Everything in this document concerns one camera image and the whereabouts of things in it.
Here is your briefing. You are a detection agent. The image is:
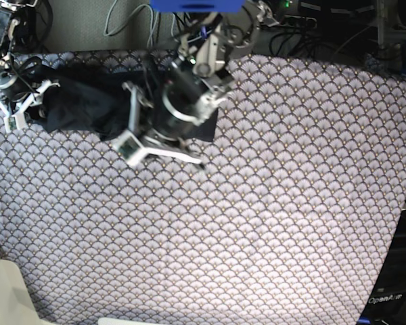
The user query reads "dark navy T-shirt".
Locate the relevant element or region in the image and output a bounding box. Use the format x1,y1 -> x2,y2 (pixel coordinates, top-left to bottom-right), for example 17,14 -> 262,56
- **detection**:
36,59 -> 218,142

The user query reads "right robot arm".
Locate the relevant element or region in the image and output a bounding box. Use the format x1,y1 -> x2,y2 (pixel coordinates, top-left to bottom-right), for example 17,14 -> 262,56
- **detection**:
0,1 -> 53,125

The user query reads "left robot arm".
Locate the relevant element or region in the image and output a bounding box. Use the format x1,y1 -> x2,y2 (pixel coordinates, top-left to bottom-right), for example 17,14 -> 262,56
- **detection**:
142,1 -> 278,149

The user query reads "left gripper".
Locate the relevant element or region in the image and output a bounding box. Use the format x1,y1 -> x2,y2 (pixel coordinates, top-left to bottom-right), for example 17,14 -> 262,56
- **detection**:
137,97 -> 193,149

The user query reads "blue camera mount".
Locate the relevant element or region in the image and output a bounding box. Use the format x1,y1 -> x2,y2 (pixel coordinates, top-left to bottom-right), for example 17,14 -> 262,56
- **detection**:
150,0 -> 245,13

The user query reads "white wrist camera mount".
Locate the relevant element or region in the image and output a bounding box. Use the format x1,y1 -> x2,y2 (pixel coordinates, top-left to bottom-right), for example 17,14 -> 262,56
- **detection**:
112,81 -> 204,169
0,79 -> 60,133

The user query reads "fan-patterned tablecloth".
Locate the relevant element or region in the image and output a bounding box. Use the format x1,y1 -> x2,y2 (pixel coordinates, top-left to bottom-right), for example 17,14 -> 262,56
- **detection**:
0,55 -> 406,324

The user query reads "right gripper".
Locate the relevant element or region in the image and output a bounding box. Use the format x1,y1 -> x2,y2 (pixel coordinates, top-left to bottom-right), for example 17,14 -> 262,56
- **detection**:
0,79 -> 46,122

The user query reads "black OpenArm box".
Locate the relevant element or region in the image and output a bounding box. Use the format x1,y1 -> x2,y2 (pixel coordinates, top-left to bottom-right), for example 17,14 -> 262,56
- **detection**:
357,210 -> 406,324

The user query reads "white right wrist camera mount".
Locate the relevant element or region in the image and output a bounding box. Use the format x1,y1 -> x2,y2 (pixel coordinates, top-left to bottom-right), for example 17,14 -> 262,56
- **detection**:
0,79 -> 60,133

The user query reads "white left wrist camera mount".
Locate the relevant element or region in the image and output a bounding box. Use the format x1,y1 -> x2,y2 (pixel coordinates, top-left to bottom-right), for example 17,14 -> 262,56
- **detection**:
112,81 -> 204,169

